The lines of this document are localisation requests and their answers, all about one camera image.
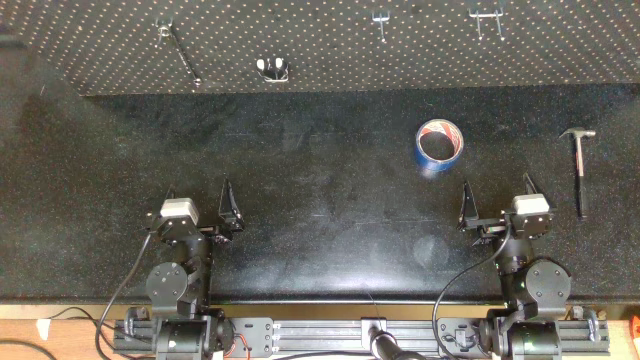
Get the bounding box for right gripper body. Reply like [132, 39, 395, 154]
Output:
[471, 216, 509, 247]

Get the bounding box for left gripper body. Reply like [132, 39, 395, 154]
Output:
[196, 224, 234, 245]

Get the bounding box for roll of blue tape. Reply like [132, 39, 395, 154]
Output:
[414, 118, 465, 174]

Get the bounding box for hammer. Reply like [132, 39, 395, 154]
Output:
[558, 127, 598, 222]

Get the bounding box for black and white pliers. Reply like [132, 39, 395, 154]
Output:
[255, 56, 291, 84]

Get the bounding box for black pegboard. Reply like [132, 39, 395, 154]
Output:
[0, 0, 640, 97]

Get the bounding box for wrench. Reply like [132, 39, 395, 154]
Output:
[157, 23, 204, 87]

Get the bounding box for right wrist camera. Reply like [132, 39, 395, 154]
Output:
[510, 193, 551, 216]

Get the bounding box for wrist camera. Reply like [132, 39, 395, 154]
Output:
[159, 197, 200, 225]
[510, 193, 551, 216]

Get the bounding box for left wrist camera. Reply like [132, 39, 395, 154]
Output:
[159, 197, 200, 225]

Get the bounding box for mounting rail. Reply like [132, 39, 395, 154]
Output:
[113, 305, 611, 360]

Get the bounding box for thin black cable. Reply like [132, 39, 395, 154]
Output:
[0, 338, 57, 360]
[47, 305, 104, 334]

